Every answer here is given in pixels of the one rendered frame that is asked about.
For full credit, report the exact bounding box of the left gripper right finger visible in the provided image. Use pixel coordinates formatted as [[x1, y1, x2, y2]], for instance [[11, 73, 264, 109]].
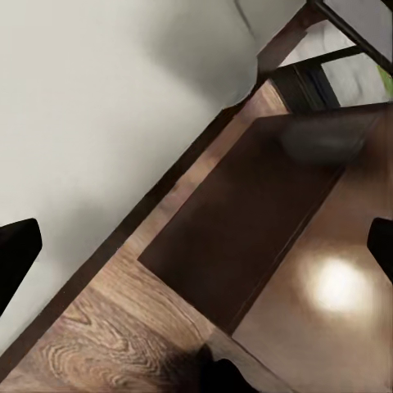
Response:
[[367, 217, 393, 284]]

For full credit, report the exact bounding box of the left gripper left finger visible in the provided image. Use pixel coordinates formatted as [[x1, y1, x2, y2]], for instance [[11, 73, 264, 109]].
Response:
[[0, 218, 43, 316]]

